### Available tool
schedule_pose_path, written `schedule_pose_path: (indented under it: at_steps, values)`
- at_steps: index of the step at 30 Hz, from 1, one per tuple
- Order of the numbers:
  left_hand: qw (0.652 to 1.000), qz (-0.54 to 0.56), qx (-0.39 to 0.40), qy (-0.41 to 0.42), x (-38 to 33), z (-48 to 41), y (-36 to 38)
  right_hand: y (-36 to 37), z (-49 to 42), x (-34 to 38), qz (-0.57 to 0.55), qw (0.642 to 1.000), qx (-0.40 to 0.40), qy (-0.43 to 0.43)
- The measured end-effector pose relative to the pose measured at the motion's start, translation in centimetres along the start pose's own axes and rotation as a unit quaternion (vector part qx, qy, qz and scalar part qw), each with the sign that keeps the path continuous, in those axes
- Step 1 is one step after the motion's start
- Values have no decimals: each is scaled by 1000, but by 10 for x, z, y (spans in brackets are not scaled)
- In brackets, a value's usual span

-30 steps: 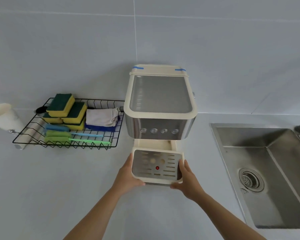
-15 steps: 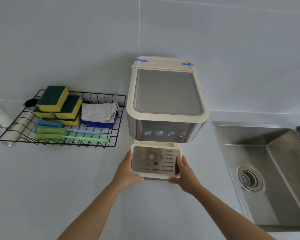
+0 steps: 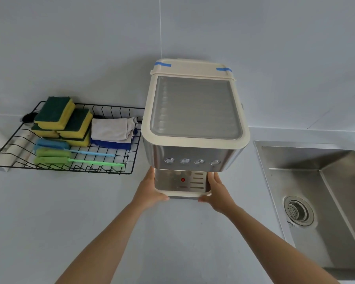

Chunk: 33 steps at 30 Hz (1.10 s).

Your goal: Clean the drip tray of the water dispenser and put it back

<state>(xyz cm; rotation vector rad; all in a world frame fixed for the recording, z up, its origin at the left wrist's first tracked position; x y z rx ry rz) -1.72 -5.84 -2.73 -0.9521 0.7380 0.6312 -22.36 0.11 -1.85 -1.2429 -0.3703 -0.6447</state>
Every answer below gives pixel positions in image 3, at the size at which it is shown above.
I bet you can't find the blue cloth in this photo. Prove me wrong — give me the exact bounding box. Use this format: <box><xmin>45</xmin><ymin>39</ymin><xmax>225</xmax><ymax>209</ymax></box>
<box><xmin>90</xmin><ymin>128</ymin><xmax>138</xmax><ymax>150</ymax></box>

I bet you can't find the person's left forearm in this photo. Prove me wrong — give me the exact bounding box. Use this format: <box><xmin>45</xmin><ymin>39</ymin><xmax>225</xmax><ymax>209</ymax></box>
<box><xmin>55</xmin><ymin>202</ymin><xmax>146</xmax><ymax>284</ymax></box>

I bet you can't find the green sponge brush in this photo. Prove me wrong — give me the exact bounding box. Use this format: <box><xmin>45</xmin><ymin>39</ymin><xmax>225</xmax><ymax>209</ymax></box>
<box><xmin>35</xmin><ymin>148</ymin><xmax>71</xmax><ymax>158</ymax></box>
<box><xmin>38</xmin><ymin>156</ymin><xmax>126</xmax><ymax>168</ymax></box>

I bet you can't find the person's left hand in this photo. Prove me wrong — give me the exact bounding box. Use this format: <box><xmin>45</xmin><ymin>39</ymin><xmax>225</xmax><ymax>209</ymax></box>
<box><xmin>132</xmin><ymin>167</ymin><xmax>170</xmax><ymax>211</ymax></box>

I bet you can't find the grey cloth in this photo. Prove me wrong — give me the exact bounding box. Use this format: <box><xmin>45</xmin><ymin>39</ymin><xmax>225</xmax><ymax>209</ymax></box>
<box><xmin>91</xmin><ymin>117</ymin><xmax>138</xmax><ymax>143</ymax></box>

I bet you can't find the blue sponge brush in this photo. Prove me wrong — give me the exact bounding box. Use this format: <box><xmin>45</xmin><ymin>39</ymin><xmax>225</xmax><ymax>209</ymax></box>
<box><xmin>33</xmin><ymin>139</ymin><xmax>116</xmax><ymax>158</ymax></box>

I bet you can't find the cream and steel coffee machine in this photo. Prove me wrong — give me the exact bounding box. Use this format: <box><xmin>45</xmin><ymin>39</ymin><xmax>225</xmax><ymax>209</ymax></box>
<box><xmin>141</xmin><ymin>58</ymin><xmax>251</xmax><ymax>201</ymax></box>

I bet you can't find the person's right hand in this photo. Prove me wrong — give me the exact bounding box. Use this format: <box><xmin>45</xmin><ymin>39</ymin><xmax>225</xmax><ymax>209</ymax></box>
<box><xmin>198</xmin><ymin>172</ymin><xmax>240</xmax><ymax>218</ymax></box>

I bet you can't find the person's right forearm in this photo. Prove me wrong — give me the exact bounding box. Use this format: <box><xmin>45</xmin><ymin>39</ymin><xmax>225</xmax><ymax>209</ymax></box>
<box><xmin>228</xmin><ymin>206</ymin><xmax>341</xmax><ymax>284</ymax></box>

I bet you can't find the white printed bottle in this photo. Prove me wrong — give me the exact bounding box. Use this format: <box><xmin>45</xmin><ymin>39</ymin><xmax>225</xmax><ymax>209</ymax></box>
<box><xmin>0</xmin><ymin>119</ymin><xmax>28</xmax><ymax>173</ymax></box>

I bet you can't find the stainless steel sink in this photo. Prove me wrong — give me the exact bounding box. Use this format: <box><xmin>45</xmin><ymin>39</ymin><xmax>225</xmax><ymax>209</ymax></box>
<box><xmin>253</xmin><ymin>140</ymin><xmax>355</xmax><ymax>280</ymax></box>

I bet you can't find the yellow green scrub sponge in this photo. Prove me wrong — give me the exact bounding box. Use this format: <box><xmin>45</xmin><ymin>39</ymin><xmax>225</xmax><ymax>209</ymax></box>
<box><xmin>31</xmin><ymin>123</ymin><xmax>60</xmax><ymax>138</ymax></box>
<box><xmin>62</xmin><ymin>130</ymin><xmax>92</xmax><ymax>148</ymax></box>
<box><xmin>33</xmin><ymin>96</ymin><xmax>76</xmax><ymax>130</ymax></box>
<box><xmin>57</xmin><ymin>108</ymin><xmax>93</xmax><ymax>139</ymax></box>

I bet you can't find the black wire rack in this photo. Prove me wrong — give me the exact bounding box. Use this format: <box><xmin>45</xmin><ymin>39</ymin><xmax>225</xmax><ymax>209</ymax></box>
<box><xmin>0</xmin><ymin>101</ymin><xmax>145</xmax><ymax>175</ymax></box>

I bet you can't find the metal sink drain strainer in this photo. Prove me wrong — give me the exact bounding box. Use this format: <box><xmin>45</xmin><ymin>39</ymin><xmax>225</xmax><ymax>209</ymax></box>
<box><xmin>284</xmin><ymin>196</ymin><xmax>315</xmax><ymax>226</ymax></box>

